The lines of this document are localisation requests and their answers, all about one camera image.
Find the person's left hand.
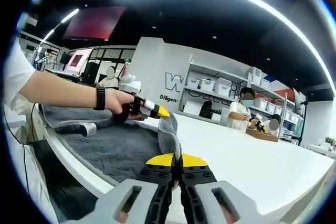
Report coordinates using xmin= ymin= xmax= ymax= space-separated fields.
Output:
xmin=104 ymin=89 xmax=138 ymax=116

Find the black device cable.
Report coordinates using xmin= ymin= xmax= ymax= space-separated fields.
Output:
xmin=4 ymin=113 xmax=31 ymax=190

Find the open white laptop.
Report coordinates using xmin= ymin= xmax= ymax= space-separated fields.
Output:
xmin=67 ymin=47 xmax=94 ymax=74

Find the teal lab apparatus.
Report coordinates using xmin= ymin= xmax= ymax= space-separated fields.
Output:
xmin=33 ymin=45 xmax=60 ymax=65

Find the white flat box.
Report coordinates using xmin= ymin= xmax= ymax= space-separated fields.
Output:
xmin=182 ymin=101 xmax=202 ymax=116

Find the white shelf with storage boxes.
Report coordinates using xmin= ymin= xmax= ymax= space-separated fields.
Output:
xmin=186 ymin=66 xmax=297 ymax=125

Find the black computer case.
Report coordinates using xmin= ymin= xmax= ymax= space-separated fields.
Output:
xmin=82 ymin=61 xmax=100 ymax=85

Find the black wrist strap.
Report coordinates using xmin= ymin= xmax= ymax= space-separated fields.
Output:
xmin=93 ymin=87 xmax=107 ymax=111

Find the brown wooden tray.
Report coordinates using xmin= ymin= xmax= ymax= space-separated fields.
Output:
xmin=246 ymin=128 xmax=279 ymax=143

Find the dark red wall screen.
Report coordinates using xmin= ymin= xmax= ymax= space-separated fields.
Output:
xmin=62 ymin=5 xmax=127 ymax=42

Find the grey towel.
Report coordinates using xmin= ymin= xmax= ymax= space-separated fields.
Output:
xmin=39 ymin=103 xmax=182 ymax=186

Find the black tripod stand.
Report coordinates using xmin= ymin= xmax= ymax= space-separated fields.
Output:
xmin=292 ymin=87 xmax=310 ymax=146

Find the black bag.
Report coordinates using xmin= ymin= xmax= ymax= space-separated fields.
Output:
xmin=198 ymin=102 xmax=214 ymax=119

